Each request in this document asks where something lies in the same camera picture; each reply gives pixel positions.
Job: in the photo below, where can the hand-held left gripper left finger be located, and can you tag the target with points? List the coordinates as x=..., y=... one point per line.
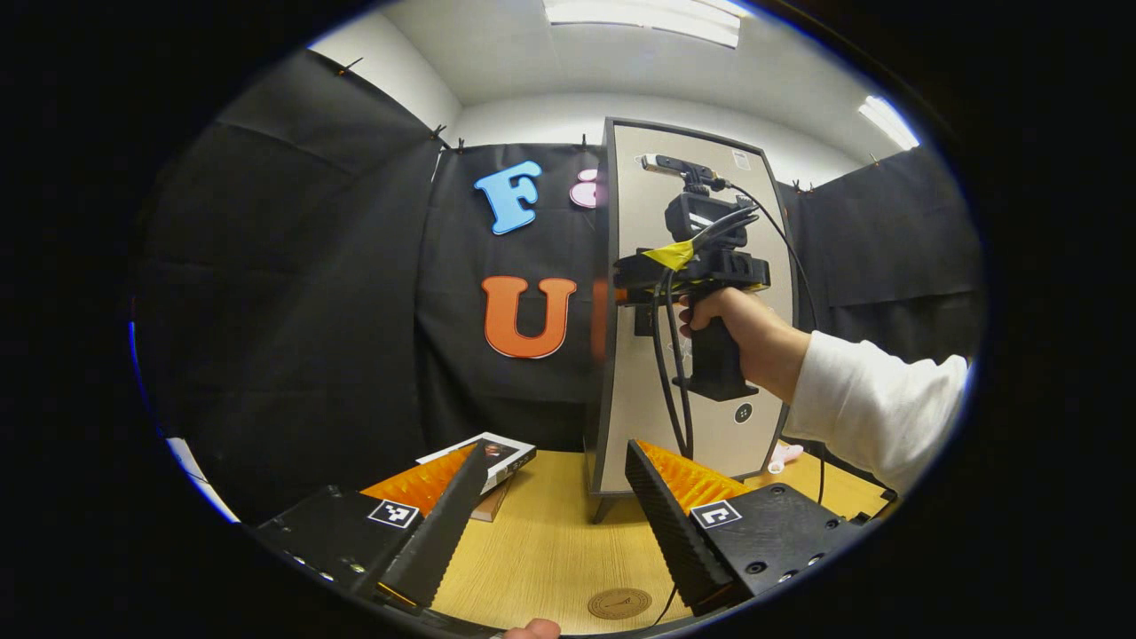
x=439, y=532

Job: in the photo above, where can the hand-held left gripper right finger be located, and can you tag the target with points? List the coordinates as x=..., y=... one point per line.
x=670, y=532

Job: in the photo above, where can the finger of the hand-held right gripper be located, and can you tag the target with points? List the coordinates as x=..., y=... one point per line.
x=635, y=288

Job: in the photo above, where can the round brown coaster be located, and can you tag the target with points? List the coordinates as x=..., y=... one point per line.
x=619, y=603

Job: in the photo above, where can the grey cabinet door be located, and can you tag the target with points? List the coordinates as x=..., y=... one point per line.
x=639, y=399

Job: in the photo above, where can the grey cabinet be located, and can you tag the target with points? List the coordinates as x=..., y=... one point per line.
x=596, y=399

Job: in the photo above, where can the brown book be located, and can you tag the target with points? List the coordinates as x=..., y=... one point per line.
x=490, y=508

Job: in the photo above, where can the white cover book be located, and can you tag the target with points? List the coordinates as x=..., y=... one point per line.
x=497, y=453

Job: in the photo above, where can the small pink toy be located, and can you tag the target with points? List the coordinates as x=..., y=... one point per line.
x=785, y=455

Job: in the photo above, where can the small ceiling light panel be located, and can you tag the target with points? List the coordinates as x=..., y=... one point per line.
x=887, y=122

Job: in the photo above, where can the large ceiling light panel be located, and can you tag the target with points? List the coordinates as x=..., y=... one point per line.
x=643, y=22

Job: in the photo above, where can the black backdrop cloth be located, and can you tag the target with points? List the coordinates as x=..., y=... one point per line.
x=311, y=311

